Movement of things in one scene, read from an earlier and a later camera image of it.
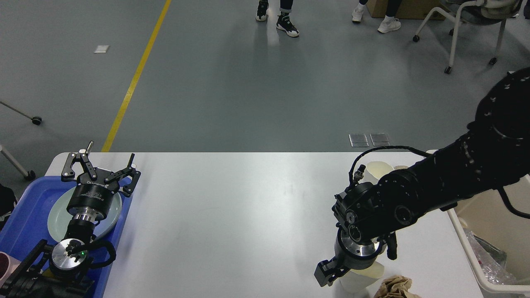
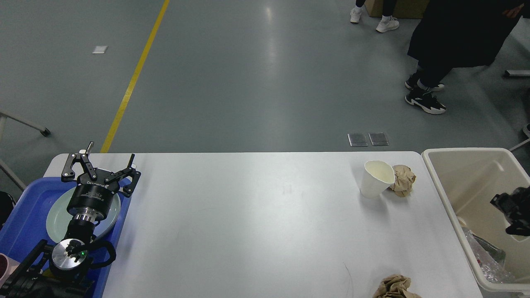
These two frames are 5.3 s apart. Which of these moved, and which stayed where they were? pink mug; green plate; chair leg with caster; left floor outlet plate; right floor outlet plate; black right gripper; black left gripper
Moved: chair leg with caster; black right gripper
Stayed: black left gripper; green plate; left floor outlet plate; right floor outlet plate; pink mug
